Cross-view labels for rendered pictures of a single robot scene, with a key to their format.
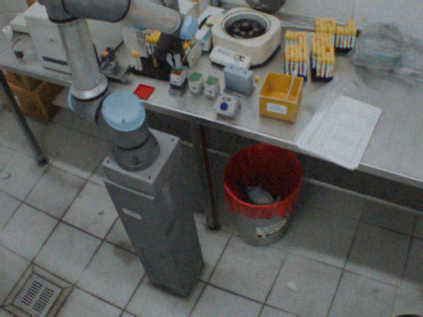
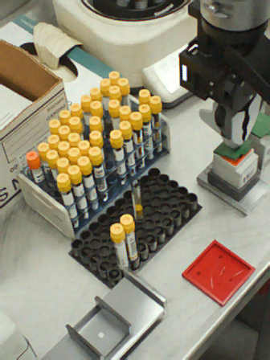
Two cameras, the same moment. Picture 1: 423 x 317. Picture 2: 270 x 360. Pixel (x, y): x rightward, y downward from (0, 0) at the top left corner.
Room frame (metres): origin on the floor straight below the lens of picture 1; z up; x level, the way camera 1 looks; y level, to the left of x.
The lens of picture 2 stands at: (1.36, 0.54, 1.61)
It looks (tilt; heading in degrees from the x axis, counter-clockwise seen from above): 53 degrees down; 285
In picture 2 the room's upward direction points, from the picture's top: 7 degrees counter-clockwise
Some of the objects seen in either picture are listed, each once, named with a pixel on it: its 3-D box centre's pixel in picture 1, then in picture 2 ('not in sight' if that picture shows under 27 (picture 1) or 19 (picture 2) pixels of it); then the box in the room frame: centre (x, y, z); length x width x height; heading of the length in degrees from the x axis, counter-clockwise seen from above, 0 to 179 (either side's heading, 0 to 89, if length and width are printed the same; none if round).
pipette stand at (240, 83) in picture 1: (238, 80); not in sight; (1.28, -0.21, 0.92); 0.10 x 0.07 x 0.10; 48
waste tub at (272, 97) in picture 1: (280, 96); not in sight; (1.17, -0.34, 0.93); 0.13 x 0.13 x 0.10; 61
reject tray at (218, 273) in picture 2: (143, 91); (218, 272); (1.36, 0.15, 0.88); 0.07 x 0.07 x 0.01; 56
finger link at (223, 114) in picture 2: not in sight; (231, 109); (1.37, 0.03, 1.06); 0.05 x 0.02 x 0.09; 57
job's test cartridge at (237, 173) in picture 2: (177, 78); (234, 167); (1.36, 0.01, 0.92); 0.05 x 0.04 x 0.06; 147
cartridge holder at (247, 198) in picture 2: (178, 83); (233, 179); (1.36, 0.01, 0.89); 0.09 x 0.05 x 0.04; 147
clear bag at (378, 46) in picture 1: (380, 39); not in sight; (1.36, -0.81, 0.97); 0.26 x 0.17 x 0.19; 70
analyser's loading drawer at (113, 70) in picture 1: (106, 67); (87, 347); (1.50, 0.29, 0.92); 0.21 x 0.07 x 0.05; 56
